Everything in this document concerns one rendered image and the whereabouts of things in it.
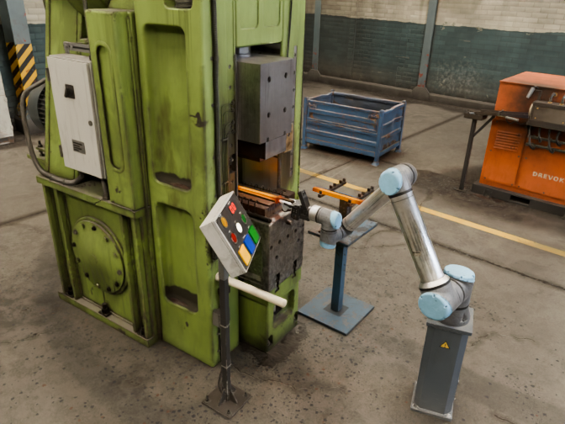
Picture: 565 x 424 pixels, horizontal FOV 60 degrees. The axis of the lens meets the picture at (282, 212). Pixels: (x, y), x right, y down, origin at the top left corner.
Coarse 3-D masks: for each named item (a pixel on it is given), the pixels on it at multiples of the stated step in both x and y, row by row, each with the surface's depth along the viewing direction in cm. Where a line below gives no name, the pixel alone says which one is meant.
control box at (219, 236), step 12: (216, 204) 230; (228, 204) 227; (240, 204) 240; (216, 216) 212; (228, 216) 222; (240, 216) 234; (204, 228) 210; (216, 228) 209; (228, 228) 217; (216, 240) 212; (228, 240) 213; (240, 240) 224; (252, 240) 236; (216, 252) 215; (228, 252) 214; (228, 264) 216; (240, 264) 215
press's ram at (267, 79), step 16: (240, 64) 241; (256, 64) 236; (272, 64) 243; (288, 64) 255; (240, 80) 245; (256, 80) 239; (272, 80) 247; (288, 80) 259; (240, 96) 248; (256, 96) 242; (272, 96) 250; (288, 96) 263; (240, 112) 252; (256, 112) 246; (272, 112) 254; (288, 112) 267; (240, 128) 255; (256, 128) 249; (272, 128) 258; (288, 128) 271
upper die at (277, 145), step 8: (280, 136) 266; (240, 144) 265; (248, 144) 262; (256, 144) 259; (264, 144) 256; (272, 144) 262; (280, 144) 268; (240, 152) 267; (248, 152) 264; (256, 152) 261; (264, 152) 258; (272, 152) 264; (280, 152) 270
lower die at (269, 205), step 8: (240, 184) 301; (240, 192) 291; (248, 192) 289; (264, 192) 291; (240, 200) 282; (264, 200) 281; (272, 200) 279; (256, 208) 275; (264, 208) 274; (272, 208) 279; (280, 208) 286
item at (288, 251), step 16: (256, 224) 274; (272, 224) 272; (272, 240) 276; (288, 240) 292; (256, 256) 288; (272, 256) 281; (288, 256) 298; (256, 272) 292; (272, 272) 286; (288, 272) 303; (272, 288) 291
